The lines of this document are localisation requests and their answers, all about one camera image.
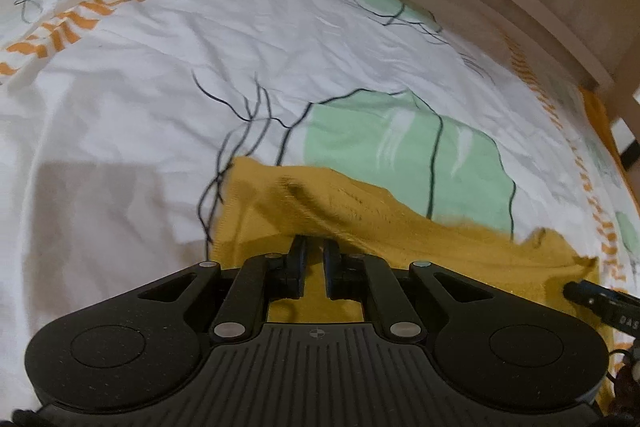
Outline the yellow knit sweater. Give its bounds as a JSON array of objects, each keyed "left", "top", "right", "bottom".
[{"left": 207, "top": 156, "right": 615, "bottom": 415}]

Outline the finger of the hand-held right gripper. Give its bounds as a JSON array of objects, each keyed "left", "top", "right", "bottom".
[{"left": 562, "top": 279, "right": 608, "bottom": 314}]

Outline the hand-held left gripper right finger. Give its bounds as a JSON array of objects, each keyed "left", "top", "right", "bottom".
[{"left": 322, "top": 239, "right": 507, "bottom": 342}]

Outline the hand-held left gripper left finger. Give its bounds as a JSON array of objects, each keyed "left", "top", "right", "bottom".
[{"left": 125, "top": 235, "right": 308, "bottom": 342}]

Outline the white leaf-print bed sheet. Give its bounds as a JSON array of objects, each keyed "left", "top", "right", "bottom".
[{"left": 0, "top": 0, "right": 640, "bottom": 413}]

